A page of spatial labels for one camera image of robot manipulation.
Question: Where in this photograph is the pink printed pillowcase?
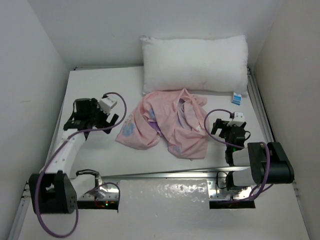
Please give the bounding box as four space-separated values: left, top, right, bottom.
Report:
115 89 209 159

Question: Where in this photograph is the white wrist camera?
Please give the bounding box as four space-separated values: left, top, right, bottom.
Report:
98 96 117 114
227 112 246 127

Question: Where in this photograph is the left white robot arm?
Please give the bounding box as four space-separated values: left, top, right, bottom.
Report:
28 96 119 214

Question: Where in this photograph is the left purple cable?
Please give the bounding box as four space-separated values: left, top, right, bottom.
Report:
34 91 128 238

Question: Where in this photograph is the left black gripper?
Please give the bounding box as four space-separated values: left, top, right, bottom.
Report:
87 98 118 134

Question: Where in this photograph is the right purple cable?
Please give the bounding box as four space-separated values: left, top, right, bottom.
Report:
203 108 275 202

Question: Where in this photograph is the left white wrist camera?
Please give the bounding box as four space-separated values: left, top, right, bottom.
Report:
98 96 117 114

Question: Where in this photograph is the white pillow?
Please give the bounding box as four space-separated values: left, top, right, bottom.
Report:
140 35 249 95

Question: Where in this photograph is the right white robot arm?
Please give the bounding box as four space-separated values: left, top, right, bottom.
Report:
211 118 295 191

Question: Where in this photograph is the purple cable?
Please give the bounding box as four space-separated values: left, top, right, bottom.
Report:
34 91 128 238
203 108 275 202

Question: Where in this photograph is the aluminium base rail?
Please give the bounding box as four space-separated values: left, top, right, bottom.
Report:
81 168 254 206

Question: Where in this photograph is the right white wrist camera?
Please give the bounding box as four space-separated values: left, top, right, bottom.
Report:
227 112 246 127

